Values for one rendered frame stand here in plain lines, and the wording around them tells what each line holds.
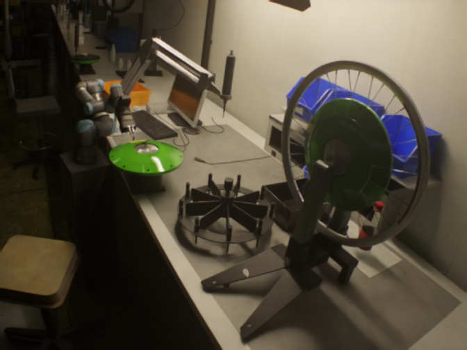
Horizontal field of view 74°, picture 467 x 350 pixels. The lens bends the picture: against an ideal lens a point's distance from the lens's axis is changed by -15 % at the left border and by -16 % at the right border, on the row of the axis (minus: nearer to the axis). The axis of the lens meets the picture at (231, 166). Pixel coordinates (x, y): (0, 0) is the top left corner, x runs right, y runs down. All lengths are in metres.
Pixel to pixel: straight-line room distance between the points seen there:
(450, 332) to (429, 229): 0.47
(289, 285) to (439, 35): 1.06
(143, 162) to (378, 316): 1.01
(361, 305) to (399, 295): 0.17
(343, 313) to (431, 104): 0.85
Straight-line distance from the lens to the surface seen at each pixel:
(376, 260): 1.41
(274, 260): 1.12
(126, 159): 1.43
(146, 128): 2.15
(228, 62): 1.47
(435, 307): 1.34
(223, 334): 1.00
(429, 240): 1.56
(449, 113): 1.44
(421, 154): 0.86
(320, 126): 1.02
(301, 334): 1.05
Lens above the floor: 1.71
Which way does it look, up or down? 26 degrees down
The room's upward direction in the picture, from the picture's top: 8 degrees clockwise
